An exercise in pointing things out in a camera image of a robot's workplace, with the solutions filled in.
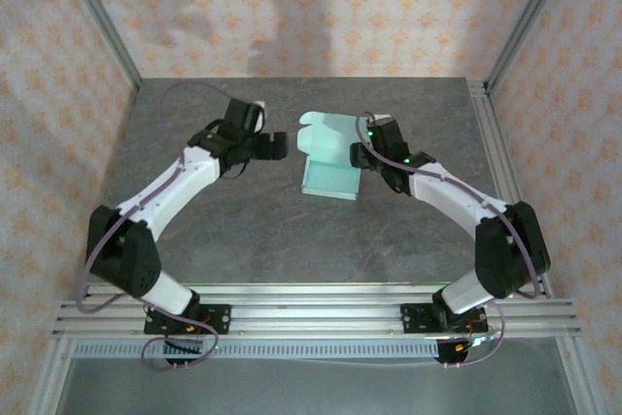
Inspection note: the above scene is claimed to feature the light blue paper box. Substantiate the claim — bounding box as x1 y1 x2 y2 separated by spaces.
297 111 363 201

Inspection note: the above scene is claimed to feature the small green circuit board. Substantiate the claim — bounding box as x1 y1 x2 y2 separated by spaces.
466 329 502 351

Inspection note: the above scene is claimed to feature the grey metal lower panel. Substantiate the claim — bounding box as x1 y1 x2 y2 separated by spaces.
55 358 579 415

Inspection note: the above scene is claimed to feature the aluminium side rail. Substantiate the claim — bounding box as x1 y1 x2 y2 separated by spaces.
467 79 554 298

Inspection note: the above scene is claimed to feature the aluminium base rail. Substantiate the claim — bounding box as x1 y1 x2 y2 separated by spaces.
51 281 583 339

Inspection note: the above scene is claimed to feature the left aluminium frame post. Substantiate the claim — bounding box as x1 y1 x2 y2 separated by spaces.
51 0 144 93

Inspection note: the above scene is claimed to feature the aluminium frame post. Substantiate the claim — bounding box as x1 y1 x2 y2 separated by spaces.
51 0 144 93
483 0 579 90

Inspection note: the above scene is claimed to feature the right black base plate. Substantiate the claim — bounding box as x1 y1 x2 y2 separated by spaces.
398 301 489 337

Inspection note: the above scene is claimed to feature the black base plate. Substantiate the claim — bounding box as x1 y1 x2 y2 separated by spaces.
144 301 232 336
398 301 489 337

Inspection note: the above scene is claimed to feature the right aluminium frame post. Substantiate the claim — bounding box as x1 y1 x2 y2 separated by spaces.
483 0 579 90

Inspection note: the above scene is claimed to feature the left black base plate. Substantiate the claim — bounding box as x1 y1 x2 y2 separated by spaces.
144 301 232 336

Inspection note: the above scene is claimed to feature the slotted grey cable duct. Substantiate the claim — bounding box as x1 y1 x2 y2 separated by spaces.
72 340 441 360

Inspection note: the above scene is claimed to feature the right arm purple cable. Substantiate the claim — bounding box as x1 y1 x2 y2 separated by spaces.
357 112 543 370

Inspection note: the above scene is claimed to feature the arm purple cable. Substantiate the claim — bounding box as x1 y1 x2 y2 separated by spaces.
77 83 234 373
357 112 543 370

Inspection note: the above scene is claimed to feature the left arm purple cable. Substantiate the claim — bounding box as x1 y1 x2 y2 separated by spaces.
77 83 234 373

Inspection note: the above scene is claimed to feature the right aluminium frame leg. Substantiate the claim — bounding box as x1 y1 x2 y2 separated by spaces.
553 336 597 415

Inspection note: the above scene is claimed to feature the aluminium frame leg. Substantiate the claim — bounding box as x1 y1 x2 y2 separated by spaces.
553 336 597 415
28 336 74 415

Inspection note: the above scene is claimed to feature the left aluminium frame leg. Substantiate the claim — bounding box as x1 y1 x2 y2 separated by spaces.
28 336 74 415

